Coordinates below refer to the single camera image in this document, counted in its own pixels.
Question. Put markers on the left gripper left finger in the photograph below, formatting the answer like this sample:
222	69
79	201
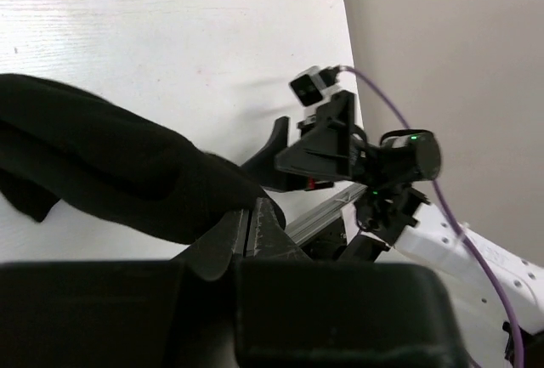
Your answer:
214	256

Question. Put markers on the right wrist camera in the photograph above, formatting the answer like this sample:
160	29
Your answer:
316	86

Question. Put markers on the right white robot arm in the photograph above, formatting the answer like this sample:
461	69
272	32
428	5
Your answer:
381	217

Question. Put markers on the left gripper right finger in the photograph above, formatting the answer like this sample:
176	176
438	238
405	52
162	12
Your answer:
268	239

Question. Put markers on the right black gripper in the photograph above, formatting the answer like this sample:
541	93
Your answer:
325	154

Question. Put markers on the black skirt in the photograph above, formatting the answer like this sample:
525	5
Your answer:
60	143

